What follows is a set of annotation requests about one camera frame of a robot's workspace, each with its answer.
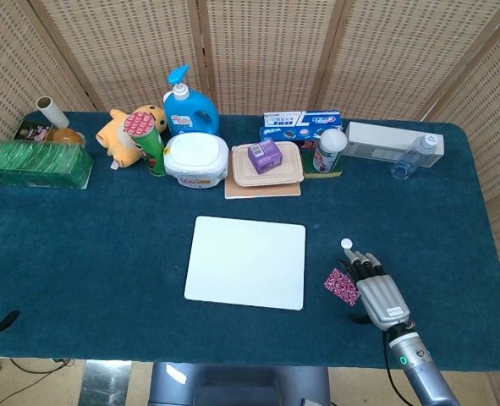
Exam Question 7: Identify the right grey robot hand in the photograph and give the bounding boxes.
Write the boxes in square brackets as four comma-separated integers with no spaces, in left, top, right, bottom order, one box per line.
[336,250,412,333]

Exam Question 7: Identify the purple patterned packet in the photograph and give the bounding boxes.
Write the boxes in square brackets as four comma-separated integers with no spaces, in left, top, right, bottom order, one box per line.
[323,266,360,306]

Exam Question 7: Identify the white rectangular board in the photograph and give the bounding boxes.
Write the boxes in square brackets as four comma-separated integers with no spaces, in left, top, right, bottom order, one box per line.
[184,215,307,311]

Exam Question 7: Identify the green transparent tea box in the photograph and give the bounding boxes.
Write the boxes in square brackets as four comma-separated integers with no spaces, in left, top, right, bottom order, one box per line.
[0,140,95,190]

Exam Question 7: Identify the teal table cloth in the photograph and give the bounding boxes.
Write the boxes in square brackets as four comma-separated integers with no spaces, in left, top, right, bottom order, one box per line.
[0,110,500,373]

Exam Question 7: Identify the yellow green sponge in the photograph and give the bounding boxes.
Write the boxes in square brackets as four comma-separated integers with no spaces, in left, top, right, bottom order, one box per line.
[302,148,343,179]

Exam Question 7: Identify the black printed packet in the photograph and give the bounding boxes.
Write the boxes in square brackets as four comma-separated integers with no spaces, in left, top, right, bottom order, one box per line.
[13,120,58,143]

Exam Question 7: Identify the clear plastic water bottle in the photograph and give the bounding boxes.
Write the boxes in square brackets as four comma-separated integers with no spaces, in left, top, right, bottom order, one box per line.
[390,133,439,182]

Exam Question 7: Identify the amber translucent jar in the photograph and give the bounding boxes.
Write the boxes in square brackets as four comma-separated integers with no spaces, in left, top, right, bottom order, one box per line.
[46,125,85,147]

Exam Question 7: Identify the white power strip box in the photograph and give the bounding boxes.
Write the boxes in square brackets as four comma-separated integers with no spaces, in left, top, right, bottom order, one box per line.
[344,121,445,168]

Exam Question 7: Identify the thin wooden board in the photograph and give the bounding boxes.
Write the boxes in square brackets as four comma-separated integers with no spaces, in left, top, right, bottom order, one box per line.
[224,171,302,200]

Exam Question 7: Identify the blue-grey robot torso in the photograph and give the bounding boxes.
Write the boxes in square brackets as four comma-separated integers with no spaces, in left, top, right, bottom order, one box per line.
[147,361,332,406]

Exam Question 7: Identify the metal table leg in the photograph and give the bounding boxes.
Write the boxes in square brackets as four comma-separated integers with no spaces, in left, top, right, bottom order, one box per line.
[81,360,133,406]

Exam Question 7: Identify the yellow plush toy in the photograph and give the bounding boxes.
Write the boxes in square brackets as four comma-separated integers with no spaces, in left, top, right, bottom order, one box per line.
[96,104,168,168]

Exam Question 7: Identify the small purple carton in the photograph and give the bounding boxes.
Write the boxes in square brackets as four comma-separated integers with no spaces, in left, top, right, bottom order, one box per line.
[247,140,284,174]

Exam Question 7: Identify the blue cookie box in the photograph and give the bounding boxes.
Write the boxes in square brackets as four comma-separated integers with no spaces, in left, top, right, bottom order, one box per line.
[259,125,331,150]
[262,109,343,129]

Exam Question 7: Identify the beige lunch box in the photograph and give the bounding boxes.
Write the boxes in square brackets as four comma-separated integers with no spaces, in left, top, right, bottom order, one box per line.
[231,141,305,187]

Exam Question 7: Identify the green chips can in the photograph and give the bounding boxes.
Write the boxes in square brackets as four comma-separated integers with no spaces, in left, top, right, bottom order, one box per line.
[124,112,168,178]

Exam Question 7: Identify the white wet wipes tub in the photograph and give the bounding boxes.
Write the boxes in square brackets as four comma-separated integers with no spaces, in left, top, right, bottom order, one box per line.
[163,133,229,190]

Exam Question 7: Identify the blue detergent pump bottle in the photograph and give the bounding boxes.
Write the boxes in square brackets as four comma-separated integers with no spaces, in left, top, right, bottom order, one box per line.
[162,63,221,139]

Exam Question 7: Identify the wicker folding screen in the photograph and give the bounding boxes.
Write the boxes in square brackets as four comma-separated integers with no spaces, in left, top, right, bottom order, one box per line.
[0,0,500,297]

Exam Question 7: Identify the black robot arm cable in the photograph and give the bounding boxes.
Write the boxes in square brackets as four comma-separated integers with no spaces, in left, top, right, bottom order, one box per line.
[383,332,412,406]

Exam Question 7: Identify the black floor cable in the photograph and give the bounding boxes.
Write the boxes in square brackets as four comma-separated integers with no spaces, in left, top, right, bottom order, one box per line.
[10,358,77,375]

